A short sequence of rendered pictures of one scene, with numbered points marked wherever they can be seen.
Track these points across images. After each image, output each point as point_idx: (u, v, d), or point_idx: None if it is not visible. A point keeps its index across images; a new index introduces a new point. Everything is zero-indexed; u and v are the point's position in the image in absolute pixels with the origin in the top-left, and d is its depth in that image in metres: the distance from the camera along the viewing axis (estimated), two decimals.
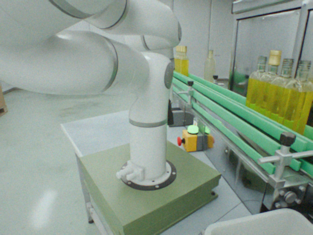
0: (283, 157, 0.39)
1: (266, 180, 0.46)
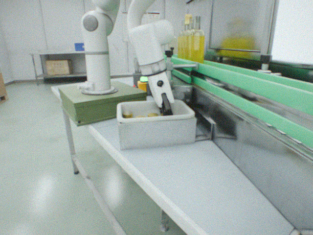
0: (167, 64, 0.69)
1: None
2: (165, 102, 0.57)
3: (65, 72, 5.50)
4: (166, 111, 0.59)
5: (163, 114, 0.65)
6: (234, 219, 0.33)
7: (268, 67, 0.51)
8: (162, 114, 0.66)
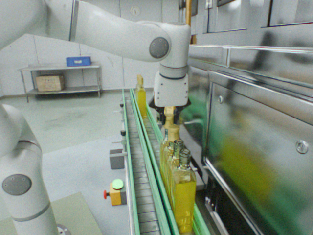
0: None
1: None
2: (188, 97, 0.62)
3: (56, 88, 5.21)
4: (185, 107, 0.63)
5: (170, 115, 0.64)
6: None
7: None
8: (165, 118, 0.64)
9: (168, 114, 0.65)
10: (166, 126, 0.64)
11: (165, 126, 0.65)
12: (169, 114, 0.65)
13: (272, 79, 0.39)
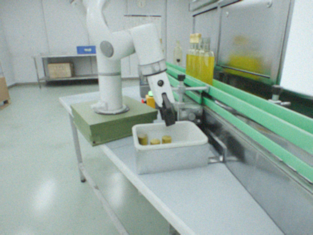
0: (179, 87, 0.72)
1: None
2: (166, 101, 0.57)
3: (67, 75, 5.53)
4: (166, 111, 0.59)
5: (194, 34, 0.96)
6: None
7: (278, 97, 0.54)
8: (191, 35, 0.96)
9: (193, 34, 0.97)
10: (191, 41, 0.97)
11: (190, 41, 0.97)
12: (193, 34, 0.97)
13: None
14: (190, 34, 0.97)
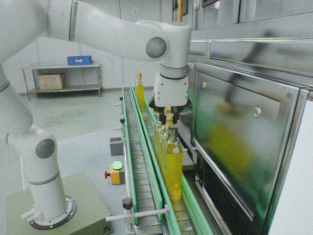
0: (124, 218, 0.50)
1: None
2: (188, 97, 0.62)
3: (58, 86, 5.32)
4: (185, 107, 0.63)
5: None
6: None
7: None
8: None
9: None
10: (159, 114, 0.75)
11: (158, 114, 0.76)
12: None
13: (240, 64, 0.49)
14: None
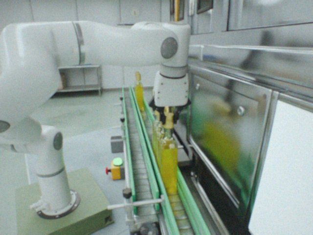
0: (124, 206, 0.56)
1: None
2: (188, 97, 0.62)
3: (58, 86, 5.37)
4: (185, 107, 0.63)
5: None
6: None
7: None
8: None
9: None
10: (156, 113, 0.81)
11: (155, 113, 0.82)
12: None
13: (228, 68, 0.55)
14: None
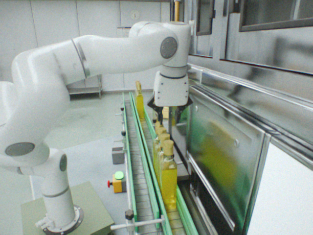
0: (127, 226, 0.59)
1: None
2: (189, 96, 0.62)
3: None
4: (187, 106, 0.63)
5: (160, 124, 0.83)
6: None
7: None
8: (156, 126, 0.83)
9: (159, 123, 0.84)
10: (157, 132, 0.84)
11: (156, 131, 0.85)
12: (159, 123, 0.85)
13: None
14: (155, 124, 0.84)
